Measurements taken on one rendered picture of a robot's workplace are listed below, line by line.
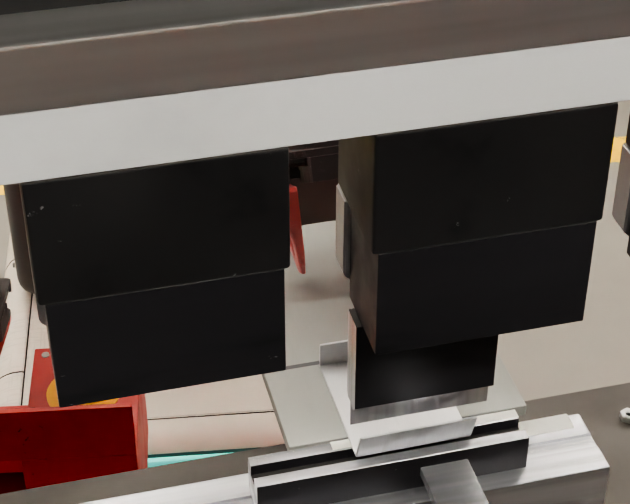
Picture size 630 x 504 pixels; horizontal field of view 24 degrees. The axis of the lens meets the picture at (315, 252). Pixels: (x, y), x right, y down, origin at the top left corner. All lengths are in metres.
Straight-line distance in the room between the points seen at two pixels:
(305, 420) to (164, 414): 1.08
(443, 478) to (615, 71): 0.32
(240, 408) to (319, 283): 0.96
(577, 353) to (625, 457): 1.47
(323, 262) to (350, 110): 0.41
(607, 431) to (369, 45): 0.75
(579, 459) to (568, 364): 1.58
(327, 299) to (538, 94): 0.38
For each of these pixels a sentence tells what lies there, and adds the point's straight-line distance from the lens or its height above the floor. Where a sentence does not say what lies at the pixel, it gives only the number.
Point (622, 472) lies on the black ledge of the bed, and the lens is 1.23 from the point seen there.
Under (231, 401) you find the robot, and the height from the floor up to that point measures 0.28.
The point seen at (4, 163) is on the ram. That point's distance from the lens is 0.80.
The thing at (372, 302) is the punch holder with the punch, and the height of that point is 1.16.
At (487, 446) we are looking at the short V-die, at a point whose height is 1.00.
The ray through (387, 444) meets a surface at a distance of 1.03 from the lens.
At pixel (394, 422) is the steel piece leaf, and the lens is 1.06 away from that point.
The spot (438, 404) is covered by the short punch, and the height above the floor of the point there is 1.03.
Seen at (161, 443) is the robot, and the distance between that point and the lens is 2.11.
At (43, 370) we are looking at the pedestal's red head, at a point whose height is 0.78.
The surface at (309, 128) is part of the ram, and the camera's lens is 0.82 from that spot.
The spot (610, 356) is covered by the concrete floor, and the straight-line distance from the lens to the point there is 2.71.
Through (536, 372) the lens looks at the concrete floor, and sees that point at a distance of 2.65.
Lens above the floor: 1.73
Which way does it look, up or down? 37 degrees down
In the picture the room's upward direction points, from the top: straight up
